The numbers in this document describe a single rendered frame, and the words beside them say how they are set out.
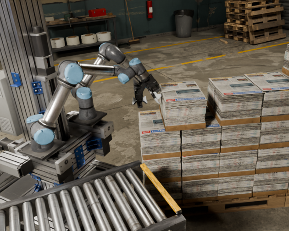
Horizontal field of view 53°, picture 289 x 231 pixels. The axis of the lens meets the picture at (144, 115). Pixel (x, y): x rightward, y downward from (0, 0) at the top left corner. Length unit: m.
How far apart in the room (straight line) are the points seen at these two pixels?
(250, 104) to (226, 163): 0.50
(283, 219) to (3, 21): 2.51
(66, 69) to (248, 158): 1.46
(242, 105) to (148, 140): 0.70
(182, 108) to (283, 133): 0.80
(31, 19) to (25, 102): 0.58
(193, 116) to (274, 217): 1.14
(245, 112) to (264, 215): 0.95
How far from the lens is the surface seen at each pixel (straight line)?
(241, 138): 2.22
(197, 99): 1.96
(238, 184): 2.47
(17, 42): 2.06
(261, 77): 2.40
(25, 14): 2.09
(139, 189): 1.61
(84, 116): 2.33
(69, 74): 1.76
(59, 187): 1.72
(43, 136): 1.84
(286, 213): 2.76
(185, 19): 8.94
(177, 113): 1.98
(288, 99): 2.22
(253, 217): 2.64
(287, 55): 2.49
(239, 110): 2.10
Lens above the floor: 1.84
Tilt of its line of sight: 26 degrees down
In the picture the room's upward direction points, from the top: 4 degrees counter-clockwise
